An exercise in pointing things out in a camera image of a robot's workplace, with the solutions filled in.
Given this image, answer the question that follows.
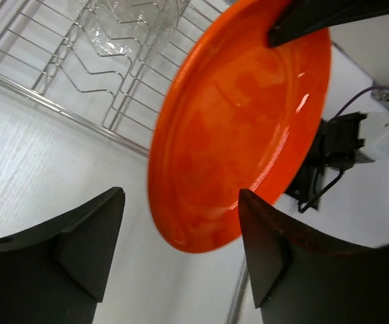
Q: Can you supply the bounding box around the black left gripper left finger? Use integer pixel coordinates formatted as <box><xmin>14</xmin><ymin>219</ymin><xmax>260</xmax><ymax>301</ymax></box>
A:
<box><xmin>0</xmin><ymin>187</ymin><xmax>125</xmax><ymax>323</ymax></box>

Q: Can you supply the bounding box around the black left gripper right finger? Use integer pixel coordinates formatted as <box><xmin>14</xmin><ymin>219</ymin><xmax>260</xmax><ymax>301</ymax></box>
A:
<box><xmin>238</xmin><ymin>189</ymin><xmax>389</xmax><ymax>323</ymax></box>

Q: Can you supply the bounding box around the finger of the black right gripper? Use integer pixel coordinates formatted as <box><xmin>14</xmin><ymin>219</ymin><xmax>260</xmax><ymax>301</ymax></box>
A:
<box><xmin>267</xmin><ymin>0</ymin><xmax>389</xmax><ymax>47</ymax></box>

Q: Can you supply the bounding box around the orange plate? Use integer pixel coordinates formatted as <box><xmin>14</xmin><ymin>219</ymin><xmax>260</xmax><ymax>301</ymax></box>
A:
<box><xmin>148</xmin><ymin>1</ymin><xmax>332</xmax><ymax>253</ymax></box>

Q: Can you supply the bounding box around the clear textured glass plate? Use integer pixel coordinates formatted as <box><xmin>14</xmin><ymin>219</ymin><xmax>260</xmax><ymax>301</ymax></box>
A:
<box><xmin>67</xmin><ymin>1</ymin><xmax>187</xmax><ymax>36</ymax></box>

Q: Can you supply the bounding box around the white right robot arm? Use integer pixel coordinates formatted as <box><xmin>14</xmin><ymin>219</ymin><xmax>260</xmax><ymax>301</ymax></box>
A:
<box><xmin>268</xmin><ymin>1</ymin><xmax>389</xmax><ymax>164</ymax></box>

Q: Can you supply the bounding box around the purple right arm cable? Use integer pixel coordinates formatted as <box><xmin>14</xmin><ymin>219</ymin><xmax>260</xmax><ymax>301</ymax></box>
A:
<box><xmin>334</xmin><ymin>86</ymin><xmax>389</xmax><ymax>119</ymax></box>

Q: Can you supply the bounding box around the silver wire dish rack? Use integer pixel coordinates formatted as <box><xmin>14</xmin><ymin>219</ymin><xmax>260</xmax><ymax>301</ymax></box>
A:
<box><xmin>0</xmin><ymin>0</ymin><xmax>227</xmax><ymax>157</ymax></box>

